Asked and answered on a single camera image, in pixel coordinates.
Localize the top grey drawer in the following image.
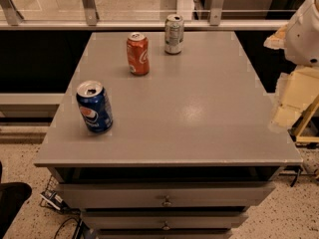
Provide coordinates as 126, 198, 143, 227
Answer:
56, 182, 275, 209

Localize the metal window railing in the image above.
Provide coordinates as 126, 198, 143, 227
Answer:
0, 0, 304, 31

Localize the silver green soda can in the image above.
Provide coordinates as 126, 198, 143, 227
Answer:
164, 14, 184, 55

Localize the red Coca-Cola can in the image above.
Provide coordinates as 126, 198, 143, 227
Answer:
127, 32, 150, 76

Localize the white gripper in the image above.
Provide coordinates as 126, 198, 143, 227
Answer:
263, 0, 319, 129

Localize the grey drawer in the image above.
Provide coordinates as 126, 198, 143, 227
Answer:
82, 211, 247, 230
98, 229, 232, 239
56, 182, 275, 209

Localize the middle grey drawer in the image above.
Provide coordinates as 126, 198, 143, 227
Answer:
82, 211, 247, 230

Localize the blue Pepsi can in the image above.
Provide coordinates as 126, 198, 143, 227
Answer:
76, 81, 113, 133

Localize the bottom grey drawer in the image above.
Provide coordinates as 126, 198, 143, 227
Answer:
98, 229, 232, 239

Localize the yellow metal frame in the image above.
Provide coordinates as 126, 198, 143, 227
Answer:
293, 95, 319, 143

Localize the grey drawer cabinet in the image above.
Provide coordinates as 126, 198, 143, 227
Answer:
33, 31, 304, 239

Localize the black floor cable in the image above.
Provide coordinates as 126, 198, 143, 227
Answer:
53, 216, 88, 239

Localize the wire basket with box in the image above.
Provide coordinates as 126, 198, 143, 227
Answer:
40, 176, 67, 211

